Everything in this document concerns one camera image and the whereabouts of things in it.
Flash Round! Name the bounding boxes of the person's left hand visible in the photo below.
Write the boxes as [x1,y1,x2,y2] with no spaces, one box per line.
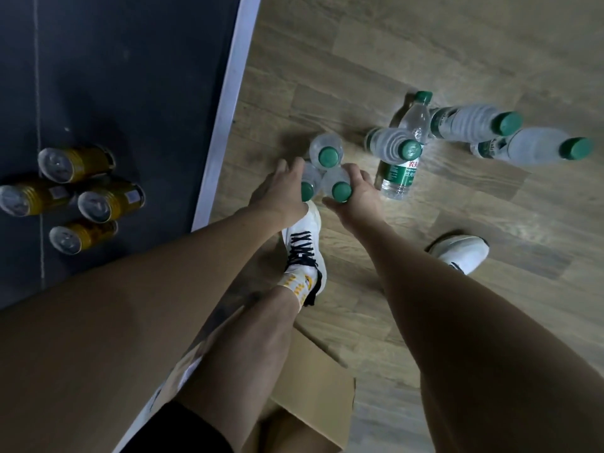
[249,157,310,227]

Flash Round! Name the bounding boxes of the person's right hand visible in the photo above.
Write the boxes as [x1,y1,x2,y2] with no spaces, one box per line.
[322,164,386,232]

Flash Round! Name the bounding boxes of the water bottle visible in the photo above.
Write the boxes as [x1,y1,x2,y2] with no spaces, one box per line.
[322,165,354,204]
[299,160,324,203]

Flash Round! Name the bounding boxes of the water bottles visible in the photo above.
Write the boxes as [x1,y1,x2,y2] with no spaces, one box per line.
[309,91,595,201]

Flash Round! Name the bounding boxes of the brown cardboard box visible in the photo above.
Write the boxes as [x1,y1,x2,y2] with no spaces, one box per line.
[150,306,355,453]

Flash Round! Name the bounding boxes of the dark grey metal shelf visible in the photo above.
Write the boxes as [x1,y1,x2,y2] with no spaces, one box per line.
[0,0,263,453]

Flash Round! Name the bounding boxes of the person's left forearm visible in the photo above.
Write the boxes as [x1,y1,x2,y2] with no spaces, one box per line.
[0,207,293,453]

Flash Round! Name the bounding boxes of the person's right forearm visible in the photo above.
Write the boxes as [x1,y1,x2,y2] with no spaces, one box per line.
[354,221,604,453]

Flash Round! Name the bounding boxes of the person's white left shoe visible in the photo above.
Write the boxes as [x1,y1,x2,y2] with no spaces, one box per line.
[281,201,327,307]

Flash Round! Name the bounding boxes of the person's white shoe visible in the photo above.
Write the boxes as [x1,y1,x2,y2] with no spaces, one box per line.
[428,234,490,276]
[281,201,327,307]

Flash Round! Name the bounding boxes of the person's yellow patterned left sock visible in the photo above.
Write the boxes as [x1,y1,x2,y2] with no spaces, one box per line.
[277,273,316,310]

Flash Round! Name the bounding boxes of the person's white right shoe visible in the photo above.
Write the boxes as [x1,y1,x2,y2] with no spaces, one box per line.
[428,234,490,276]

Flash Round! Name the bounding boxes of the person's left leg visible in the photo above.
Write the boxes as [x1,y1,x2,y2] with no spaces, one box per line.
[174,287,301,453]

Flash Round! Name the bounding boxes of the person's black shorts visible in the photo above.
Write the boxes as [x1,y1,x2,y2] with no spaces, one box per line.
[120,400,235,453]

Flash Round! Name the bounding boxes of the group of small gold cans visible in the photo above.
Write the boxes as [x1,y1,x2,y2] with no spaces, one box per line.
[0,145,146,256]

